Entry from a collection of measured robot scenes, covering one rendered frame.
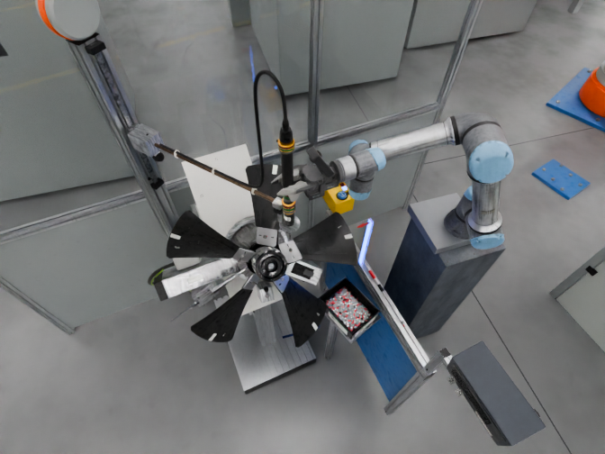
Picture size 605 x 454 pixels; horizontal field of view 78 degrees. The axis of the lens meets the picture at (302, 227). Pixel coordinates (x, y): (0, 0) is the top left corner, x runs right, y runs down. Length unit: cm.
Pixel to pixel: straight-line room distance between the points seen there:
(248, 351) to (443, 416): 120
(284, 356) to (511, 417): 146
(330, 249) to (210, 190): 53
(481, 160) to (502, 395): 67
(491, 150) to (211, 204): 101
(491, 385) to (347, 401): 129
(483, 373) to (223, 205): 107
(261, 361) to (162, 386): 61
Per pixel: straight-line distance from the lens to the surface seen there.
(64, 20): 134
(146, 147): 148
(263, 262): 132
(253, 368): 239
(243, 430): 242
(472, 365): 128
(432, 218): 178
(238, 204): 155
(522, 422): 129
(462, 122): 132
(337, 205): 171
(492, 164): 122
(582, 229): 366
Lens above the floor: 237
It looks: 54 degrees down
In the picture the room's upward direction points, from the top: straight up
